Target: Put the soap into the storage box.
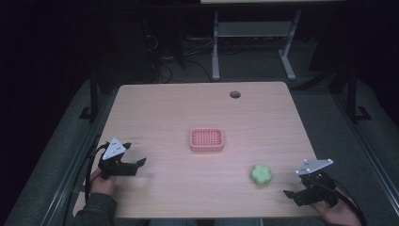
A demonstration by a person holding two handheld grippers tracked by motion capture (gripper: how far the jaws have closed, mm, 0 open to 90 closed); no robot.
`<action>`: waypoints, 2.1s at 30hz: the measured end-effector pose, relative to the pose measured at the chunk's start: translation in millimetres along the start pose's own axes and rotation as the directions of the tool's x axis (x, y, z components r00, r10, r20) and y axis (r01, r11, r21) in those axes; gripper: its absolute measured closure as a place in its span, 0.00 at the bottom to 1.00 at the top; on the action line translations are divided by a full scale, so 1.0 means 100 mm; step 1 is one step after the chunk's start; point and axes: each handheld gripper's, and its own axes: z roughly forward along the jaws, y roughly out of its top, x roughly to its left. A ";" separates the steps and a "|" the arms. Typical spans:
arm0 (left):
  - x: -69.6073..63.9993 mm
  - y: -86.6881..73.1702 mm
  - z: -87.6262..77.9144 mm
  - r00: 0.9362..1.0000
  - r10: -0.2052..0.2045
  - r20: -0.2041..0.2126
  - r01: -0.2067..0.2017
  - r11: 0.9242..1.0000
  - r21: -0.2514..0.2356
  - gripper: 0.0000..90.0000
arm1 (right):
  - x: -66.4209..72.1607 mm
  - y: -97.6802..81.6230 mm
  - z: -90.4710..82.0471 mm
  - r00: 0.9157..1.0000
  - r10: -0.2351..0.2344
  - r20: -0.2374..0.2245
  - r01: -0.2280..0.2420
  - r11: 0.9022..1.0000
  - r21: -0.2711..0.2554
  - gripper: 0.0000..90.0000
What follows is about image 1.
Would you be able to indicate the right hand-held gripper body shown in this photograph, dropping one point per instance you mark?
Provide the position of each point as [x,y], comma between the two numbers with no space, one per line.
[316,187]

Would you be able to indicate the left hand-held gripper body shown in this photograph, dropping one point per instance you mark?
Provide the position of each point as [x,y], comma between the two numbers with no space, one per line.
[113,150]

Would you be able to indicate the green flower-shaped soap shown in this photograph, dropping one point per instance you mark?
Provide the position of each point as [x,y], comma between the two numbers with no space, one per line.
[261,174]

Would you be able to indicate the pink slotted soap dish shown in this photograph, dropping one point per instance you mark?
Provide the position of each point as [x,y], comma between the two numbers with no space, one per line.
[206,140]

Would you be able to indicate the person's right hand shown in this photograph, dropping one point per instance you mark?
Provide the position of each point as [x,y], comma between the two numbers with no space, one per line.
[340,214]

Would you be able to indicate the person's left hand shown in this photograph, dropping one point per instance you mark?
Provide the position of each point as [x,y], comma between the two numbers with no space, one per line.
[102,185]

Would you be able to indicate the black metal stand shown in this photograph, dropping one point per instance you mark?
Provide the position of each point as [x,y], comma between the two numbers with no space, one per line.
[93,97]
[353,97]

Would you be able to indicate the white metal table frame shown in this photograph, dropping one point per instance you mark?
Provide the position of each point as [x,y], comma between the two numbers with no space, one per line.
[254,34]

